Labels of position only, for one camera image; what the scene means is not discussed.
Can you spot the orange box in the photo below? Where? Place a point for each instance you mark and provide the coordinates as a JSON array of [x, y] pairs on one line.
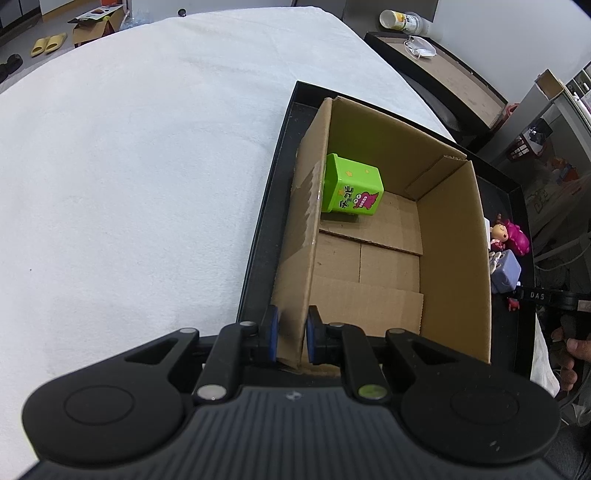
[[108, 2]]

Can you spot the white face mask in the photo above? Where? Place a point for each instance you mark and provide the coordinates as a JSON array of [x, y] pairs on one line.
[[421, 47]]

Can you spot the black-framed brown side table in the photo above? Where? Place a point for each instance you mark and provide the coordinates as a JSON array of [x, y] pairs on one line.
[[457, 83]]

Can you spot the cardboard box with open flaps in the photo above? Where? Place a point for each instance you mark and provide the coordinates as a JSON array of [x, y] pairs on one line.
[[94, 25]]

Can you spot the purple cube toy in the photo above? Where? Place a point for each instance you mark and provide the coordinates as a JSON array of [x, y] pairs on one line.
[[507, 272]]

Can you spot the tall narrow cardboard box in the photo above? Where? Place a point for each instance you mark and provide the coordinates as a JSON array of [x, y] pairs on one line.
[[542, 94]]

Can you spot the magenta hooded toy figure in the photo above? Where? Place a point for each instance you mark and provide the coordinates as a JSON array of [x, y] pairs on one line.
[[520, 241]]

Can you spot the black plastic bag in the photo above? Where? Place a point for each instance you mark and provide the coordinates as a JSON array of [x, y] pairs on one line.
[[541, 131]]

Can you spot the white and yellow bottle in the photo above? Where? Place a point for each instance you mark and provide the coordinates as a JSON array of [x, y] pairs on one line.
[[404, 21]]

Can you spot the person's right hand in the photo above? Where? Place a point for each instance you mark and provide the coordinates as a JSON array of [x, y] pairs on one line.
[[575, 353]]

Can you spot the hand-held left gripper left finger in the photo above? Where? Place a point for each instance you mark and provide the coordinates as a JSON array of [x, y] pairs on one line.
[[273, 333]]

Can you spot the black shallow tray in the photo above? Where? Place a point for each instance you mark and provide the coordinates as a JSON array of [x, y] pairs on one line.
[[277, 184]]

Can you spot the yellow slipper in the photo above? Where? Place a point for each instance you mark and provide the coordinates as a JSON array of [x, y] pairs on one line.
[[39, 47], [56, 42]]

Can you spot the dark pants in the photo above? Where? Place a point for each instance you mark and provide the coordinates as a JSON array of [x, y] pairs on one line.
[[575, 447]]

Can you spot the green cartoon toy box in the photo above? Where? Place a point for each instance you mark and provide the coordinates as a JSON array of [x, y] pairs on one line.
[[351, 181]]

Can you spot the black round seat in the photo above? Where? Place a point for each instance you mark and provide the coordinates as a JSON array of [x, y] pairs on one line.
[[434, 104]]

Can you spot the red basket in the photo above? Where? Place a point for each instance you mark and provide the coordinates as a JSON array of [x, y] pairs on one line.
[[521, 147]]

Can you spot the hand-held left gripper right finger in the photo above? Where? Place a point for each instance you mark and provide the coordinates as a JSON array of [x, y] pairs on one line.
[[311, 339]]

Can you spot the black shoes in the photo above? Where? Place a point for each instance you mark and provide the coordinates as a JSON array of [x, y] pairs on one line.
[[9, 64]]

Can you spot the small red toy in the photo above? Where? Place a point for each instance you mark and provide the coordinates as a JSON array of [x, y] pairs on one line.
[[513, 303]]

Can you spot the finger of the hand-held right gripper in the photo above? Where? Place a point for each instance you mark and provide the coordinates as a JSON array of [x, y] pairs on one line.
[[538, 296]]

